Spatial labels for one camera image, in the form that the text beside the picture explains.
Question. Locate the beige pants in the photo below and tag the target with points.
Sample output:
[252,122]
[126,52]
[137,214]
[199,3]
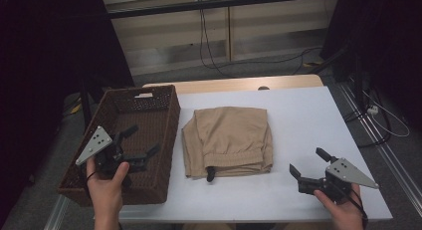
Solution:
[229,133]

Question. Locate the white table cover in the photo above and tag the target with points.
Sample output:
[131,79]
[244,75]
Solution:
[298,123]

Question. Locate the aluminium floor rail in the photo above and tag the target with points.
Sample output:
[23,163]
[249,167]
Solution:
[398,168]
[56,213]

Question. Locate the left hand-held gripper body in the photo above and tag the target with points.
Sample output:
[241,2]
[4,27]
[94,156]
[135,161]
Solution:
[96,143]

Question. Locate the white power adapter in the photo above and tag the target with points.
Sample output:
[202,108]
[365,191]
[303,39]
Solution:
[373,110]

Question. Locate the black curtain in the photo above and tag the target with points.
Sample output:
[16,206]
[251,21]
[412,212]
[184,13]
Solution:
[40,57]
[391,41]

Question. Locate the brown wicker basket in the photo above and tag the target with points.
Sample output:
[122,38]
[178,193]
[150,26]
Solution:
[149,123]

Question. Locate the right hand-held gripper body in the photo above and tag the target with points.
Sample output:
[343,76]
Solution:
[348,175]

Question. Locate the person's right hand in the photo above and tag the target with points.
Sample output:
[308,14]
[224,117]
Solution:
[345,215]

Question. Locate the black metal crossbar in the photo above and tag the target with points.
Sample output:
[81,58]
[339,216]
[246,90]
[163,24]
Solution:
[232,3]

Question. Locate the person's left hand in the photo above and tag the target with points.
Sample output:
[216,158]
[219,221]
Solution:
[106,193]

